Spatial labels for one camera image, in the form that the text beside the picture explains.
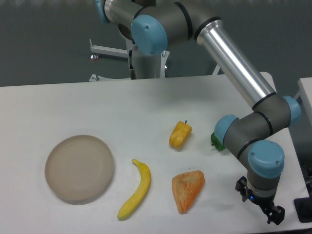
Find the black device at table edge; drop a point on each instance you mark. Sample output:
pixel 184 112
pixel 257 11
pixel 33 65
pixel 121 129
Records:
pixel 303 208

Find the beige round plate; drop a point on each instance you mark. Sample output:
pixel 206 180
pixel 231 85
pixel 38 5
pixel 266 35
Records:
pixel 79 169

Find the white side table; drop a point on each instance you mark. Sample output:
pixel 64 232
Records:
pixel 305 94

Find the orange toy toast slice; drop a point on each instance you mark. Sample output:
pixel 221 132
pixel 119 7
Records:
pixel 186 187

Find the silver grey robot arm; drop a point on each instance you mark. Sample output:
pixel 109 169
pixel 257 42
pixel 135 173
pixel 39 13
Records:
pixel 154 29

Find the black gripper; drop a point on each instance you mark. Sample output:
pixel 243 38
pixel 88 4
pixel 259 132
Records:
pixel 263 198

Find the yellow toy pepper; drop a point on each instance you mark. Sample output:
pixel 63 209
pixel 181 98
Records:
pixel 180 134

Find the yellow toy banana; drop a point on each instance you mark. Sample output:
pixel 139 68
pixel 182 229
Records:
pixel 140 193

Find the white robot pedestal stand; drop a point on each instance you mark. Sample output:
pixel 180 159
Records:
pixel 140 66

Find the green toy pepper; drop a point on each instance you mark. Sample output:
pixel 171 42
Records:
pixel 216 143

